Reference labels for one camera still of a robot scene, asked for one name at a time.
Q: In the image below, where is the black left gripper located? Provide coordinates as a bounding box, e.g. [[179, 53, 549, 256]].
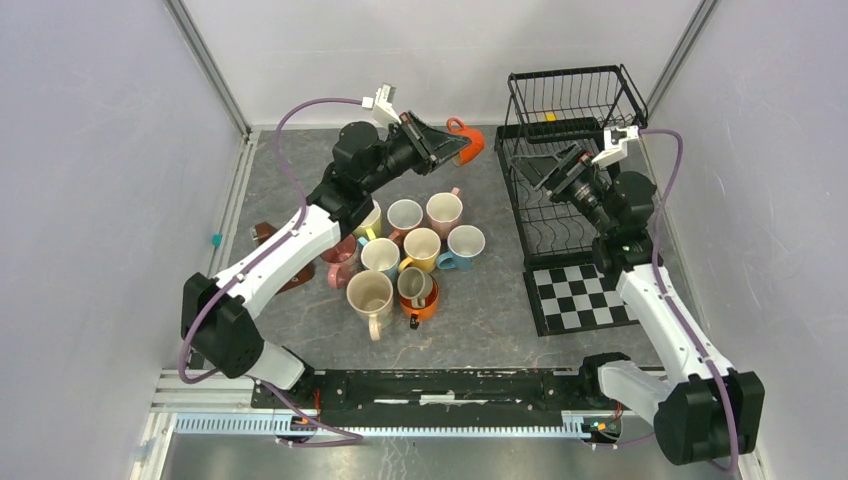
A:
[[361, 111, 471, 195]]

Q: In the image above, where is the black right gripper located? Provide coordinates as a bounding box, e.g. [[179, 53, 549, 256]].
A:
[[511, 142, 616, 236]]

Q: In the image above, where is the small orange cup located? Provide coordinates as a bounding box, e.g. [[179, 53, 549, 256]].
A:
[[446, 117, 486, 168]]

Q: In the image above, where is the light pink hexagonal mug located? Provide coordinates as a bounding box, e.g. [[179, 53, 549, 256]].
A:
[[425, 187, 464, 240]]

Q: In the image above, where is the salmon floral mug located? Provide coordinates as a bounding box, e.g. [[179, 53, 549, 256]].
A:
[[386, 199, 424, 247]]

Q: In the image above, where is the teal blue mug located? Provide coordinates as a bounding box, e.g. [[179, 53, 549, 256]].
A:
[[437, 225, 486, 271]]

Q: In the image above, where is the light blue hexagonal mug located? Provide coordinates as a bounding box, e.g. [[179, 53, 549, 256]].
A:
[[358, 237, 400, 282]]

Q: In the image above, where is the beige grey mug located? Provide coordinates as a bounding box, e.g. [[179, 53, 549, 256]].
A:
[[397, 267, 435, 309]]

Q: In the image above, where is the pink patterned mug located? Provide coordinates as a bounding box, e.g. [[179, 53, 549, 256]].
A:
[[320, 235, 359, 289]]

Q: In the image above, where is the cream floral mug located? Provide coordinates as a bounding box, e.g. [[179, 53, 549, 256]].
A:
[[346, 270, 394, 342]]

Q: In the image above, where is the orange ribbed mug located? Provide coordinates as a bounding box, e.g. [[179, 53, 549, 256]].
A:
[[399, 274, 439, 330]]

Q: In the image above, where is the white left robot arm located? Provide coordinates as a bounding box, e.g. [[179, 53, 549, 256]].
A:
[[180, 112, 472, 408]]

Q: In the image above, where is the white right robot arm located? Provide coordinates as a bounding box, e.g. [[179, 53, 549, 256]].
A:
[[507, 144, 765, 472]]

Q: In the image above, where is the pale yellow mug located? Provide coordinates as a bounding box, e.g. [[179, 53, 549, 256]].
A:
[[353, 200, 383, 240]]

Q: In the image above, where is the checkerboard calibration board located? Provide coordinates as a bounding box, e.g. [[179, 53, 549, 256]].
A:
[[523, 264, 638, 337]]

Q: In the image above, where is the brown wedge block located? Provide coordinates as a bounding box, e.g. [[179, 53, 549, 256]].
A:
[[250, 222, 316, 294]]

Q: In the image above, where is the black wire dish rack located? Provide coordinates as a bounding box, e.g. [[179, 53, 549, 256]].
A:
[[495, 65, 656, 269]]

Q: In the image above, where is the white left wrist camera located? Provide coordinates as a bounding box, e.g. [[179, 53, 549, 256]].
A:
[[361, 83, 401, 128]]

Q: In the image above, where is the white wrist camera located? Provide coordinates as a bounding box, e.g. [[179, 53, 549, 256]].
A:
[[361, 83, 401, 128], [591, 125, 640, 169]]

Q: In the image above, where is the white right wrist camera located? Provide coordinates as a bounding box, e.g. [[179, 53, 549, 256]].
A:
[[591, 125, 640, 169]]

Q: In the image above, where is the aluminium slotted rail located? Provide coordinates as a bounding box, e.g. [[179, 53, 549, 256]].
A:
[[173, 411, 591, 439]]

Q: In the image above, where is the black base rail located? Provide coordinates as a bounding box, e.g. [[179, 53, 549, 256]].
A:
[[286, 367, 630, 428]]

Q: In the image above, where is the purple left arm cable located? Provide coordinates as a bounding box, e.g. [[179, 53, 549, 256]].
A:
[[177, 97, 376, 448]]

